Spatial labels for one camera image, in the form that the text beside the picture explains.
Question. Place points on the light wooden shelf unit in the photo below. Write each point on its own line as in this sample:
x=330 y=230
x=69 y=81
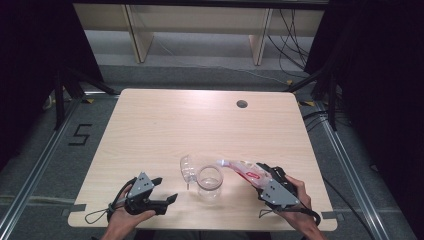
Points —
x=200 y=18

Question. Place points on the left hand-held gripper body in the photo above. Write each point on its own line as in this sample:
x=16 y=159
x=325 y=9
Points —
x=141 y=186

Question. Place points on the black metal stand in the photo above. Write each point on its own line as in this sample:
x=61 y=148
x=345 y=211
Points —
x=60 y=100
x=331 y=100

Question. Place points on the black curtain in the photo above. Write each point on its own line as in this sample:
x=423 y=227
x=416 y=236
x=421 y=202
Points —
x=383 y=100
x=33 y=66

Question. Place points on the person's right hand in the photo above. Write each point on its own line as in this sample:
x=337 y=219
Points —
x=303 y=213

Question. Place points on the person's left hand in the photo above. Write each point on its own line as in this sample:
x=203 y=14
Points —
x=121 y=218

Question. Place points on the red and white plastic bag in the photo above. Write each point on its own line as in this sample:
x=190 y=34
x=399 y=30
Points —
x=248 y=173

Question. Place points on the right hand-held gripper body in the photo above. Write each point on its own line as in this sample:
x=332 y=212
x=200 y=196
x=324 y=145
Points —
x=278 y=195

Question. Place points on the aluminium floor rail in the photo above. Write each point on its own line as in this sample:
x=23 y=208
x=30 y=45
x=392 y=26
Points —
x=36 y=166
x=353 y=176

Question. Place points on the clear plastic cup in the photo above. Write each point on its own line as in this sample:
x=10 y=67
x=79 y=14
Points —
x=210 y=183

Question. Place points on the grey tape strip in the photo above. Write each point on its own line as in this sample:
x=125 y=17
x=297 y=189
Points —
x=330 y=215
x=76 y=208

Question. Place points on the clear plastic lid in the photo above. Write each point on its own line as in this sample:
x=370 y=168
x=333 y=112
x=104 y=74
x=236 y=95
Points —
x=187 y=170

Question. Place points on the yellow and black tape piece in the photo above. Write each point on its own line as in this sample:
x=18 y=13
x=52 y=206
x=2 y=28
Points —
x=307 y=103
x=88 y=100

